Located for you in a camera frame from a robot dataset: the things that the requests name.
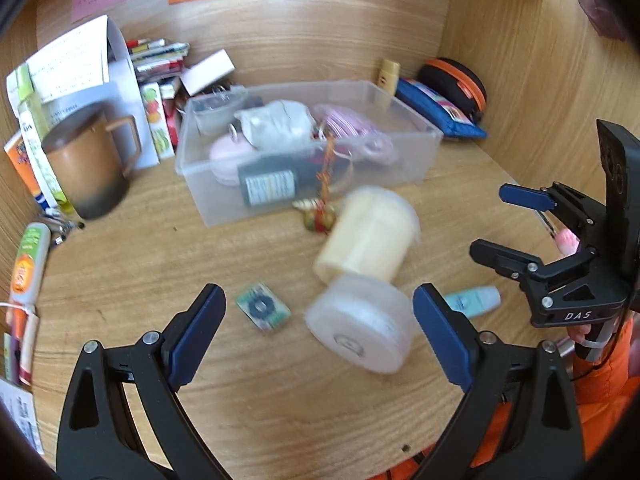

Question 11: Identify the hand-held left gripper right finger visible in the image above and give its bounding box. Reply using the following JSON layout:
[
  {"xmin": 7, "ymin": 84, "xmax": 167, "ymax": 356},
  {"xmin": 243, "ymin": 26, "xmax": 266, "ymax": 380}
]
[{"xmin": 412, "ymin": 282, "xmax": 586, "ymax": 480}]

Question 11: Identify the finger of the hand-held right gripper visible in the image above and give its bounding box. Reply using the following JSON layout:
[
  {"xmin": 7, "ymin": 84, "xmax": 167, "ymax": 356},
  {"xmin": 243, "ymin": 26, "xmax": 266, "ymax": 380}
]
[
  {"xmin": 499, "ymin": 183, "xmax": 608, "ymax": 226},
  {"xmin": 469, "ymin": 239, "xmax": 598, "ymax": 282}
]

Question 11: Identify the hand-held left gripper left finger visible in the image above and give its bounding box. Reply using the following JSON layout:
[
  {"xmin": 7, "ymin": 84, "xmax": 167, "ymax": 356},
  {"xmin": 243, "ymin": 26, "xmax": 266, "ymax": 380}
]
[{"xmin": 56, "ymin": 283, "xmax": 236, "ymax": 480}]

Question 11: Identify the mint green tube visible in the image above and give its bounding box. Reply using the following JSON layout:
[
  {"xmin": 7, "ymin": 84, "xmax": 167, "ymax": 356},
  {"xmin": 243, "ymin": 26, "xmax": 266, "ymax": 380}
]
[{"xmin": 444, "ymin": 285, "xmax": 502, "ymax": 317}]

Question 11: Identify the pink fluffy charm pen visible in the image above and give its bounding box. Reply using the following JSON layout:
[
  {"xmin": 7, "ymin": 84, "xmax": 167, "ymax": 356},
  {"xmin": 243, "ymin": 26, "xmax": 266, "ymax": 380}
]
[{"xmin": 537, "ymin": 210, "xmax": 581, "ymax": 258}]

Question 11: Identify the small card packet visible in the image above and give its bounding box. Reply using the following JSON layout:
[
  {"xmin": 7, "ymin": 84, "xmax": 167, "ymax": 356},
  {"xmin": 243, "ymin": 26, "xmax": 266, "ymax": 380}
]
[{"xmin": 236, "ymin": 282, "xmax": 292, "ymax": 332}]

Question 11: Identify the cream plastic jar clear lid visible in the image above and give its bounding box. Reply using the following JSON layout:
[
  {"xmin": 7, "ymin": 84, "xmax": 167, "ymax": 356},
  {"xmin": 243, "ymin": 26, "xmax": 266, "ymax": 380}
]
[{"xmin": 305, "ymin": 185, "xmax": 422, "ymax": 376}]

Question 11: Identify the clear plastic bin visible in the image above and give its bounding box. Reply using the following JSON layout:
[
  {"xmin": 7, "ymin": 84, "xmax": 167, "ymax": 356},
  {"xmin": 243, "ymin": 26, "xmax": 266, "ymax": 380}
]
[{"xmin": 174, "ymin": 79, "xmax": 444, "ymax": 228}]

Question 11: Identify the black bottle white label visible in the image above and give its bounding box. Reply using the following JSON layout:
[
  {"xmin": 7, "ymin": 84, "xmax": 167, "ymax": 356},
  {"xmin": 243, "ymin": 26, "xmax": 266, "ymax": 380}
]
[{"xmin": 237, "ymin": 155, "xmax": 321, "ymax": 208}]

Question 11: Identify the gold bell red ribbon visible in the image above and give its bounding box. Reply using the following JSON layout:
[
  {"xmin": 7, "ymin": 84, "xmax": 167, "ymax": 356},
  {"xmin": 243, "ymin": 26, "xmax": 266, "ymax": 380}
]
[{"xmin": 292, "ymin": 132, "xmax": 356, "ymax": 235}]

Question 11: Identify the pink round case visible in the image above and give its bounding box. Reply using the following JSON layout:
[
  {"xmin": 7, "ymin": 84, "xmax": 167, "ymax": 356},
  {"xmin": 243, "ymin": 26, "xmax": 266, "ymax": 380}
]
[{"xmin": 207, "ymin": 135, "xmax": 261, "ymax": 188}]

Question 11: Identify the pink striped pouch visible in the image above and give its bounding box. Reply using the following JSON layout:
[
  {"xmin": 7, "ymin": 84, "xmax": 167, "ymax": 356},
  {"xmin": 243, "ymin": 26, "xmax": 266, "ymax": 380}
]
[{"xmin": 312, "ymin": 102, "xmax": 398, "ymax": 166}]

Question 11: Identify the white cloth pouch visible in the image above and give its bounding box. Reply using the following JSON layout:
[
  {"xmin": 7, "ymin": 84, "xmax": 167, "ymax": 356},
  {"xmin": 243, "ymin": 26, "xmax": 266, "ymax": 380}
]
[{"xmin": 234, "ymin": 100, "xmax": 316, "ymax": 148}]

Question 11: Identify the person's right forearm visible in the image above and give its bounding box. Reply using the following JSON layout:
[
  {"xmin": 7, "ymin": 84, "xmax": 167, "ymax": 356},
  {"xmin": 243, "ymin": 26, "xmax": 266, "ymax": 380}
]
[{"xmin": 570, "ymin": 310, "xmax": 640, "ymax": 461}]

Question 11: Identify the wooden desktop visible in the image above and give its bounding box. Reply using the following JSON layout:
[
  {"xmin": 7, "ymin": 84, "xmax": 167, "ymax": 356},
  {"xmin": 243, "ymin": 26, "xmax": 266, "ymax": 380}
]
[{"xmin": 20, "ymin": 130, "xmax": 601, "ymax": 480}]

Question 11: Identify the person's right hand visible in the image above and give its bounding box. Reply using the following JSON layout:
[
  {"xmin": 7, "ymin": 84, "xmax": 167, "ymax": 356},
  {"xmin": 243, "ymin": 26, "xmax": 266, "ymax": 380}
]
[{"xmin": 570, "ymin": 323, "xmax": 596, "ymax": 348}]

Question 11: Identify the person's orange jacket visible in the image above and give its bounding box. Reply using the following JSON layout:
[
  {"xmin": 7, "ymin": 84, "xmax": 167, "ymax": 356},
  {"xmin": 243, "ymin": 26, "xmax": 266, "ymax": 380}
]
[{"xmin": 372, "ymin": 400, "xmax": 516, "ymax": 480}]

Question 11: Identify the blue zip pouch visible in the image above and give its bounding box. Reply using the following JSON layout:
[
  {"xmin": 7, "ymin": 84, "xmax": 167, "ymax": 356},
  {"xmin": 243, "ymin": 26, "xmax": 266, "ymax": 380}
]
[{"xmin": 395, "ymin": 78, "xmax": 487, "ymax": 141}]

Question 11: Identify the black orange zip case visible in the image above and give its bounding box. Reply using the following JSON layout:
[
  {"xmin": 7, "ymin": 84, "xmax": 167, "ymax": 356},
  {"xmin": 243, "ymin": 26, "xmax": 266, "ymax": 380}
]
[{"xmin": 417, "ymin": 57, "xmax": 487, "ymax": 123}]

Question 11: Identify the black binder clip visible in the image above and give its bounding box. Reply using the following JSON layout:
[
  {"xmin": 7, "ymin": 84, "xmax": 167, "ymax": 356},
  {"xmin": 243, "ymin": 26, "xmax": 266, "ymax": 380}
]
[{"xmin": 42, "ymin": 212, "xmax": 86, "ymax": 246}]

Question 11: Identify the orange green tube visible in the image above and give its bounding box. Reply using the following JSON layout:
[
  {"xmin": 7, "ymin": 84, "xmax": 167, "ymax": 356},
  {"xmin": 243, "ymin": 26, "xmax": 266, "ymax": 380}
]
[{"xmin": 11, "ymin": 222, "xmax": 52, "ymax": 306}]

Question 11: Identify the brown mug with lid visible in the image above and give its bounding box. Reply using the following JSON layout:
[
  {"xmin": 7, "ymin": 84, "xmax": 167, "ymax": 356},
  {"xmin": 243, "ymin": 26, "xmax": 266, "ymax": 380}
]
[{"xmin": 41, "ymin": 104, "xmax": 142, "ymax": 221}]

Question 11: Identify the dark purple object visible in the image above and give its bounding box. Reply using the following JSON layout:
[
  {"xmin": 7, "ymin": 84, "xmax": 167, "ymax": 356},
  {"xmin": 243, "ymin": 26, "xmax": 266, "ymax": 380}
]
[{"xmin": 575, "ymin": 0, "xmax": 632, "ymax": 42}]

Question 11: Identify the white printed leaflet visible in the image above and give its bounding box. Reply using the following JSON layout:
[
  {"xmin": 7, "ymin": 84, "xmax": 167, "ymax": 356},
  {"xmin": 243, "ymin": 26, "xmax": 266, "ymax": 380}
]
[{"xmin": 0, "ymin": 377, "xmax": 45, "ymax": 456}]

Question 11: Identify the small red box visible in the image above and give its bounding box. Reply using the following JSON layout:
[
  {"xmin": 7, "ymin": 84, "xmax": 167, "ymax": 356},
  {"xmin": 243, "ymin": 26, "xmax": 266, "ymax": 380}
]
[{"xmin": 162, "ymin": 97, "xmax": 184, "ymax": 148}]

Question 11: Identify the fruit print carton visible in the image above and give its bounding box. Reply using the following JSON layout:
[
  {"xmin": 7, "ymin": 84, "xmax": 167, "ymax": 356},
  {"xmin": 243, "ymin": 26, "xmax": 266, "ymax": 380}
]
[{"xmin": 140, "ymin": 82, "xmax": 176, "ymax": 161}]

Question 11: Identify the orange white carton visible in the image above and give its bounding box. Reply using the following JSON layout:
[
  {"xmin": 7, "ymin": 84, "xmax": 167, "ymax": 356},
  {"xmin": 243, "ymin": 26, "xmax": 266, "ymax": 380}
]
[{"xmin": 4, "ymin": 130, "xmax": 48, "ymax": 211}]

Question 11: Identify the white paper box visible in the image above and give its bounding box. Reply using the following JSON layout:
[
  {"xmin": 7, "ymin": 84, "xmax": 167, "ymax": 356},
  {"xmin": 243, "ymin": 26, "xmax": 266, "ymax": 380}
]
[{"xmin": 7, "ymin": 15, "xmax": 161, "ymax": 171}]

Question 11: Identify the small white box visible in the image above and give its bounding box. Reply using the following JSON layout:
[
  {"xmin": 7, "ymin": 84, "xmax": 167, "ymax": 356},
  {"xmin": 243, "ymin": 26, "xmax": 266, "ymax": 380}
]
[{"xmin": 180, "ymin": 50, "xmax": 236, "ymax": 96}]

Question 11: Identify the green white carton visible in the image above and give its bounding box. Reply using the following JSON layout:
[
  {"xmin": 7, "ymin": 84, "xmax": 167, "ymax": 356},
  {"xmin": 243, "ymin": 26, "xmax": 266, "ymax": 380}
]
[{"xmin": 17, "ymin": 95, "xmax": 71, "ymax": 211}]

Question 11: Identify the stack of booklets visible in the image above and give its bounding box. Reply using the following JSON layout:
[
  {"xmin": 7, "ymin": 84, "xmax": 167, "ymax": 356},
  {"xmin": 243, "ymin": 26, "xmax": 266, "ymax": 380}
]
[{"xmin": 125, "ymin": 37, "xmax": 191, "ymax": 81}]

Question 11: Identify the white printed paper sheet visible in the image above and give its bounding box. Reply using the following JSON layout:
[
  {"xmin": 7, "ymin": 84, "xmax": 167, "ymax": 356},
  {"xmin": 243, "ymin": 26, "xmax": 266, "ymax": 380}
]
[{"xmin": 27, "ymin": 15, "xmax": 110, "ymax": 103}]

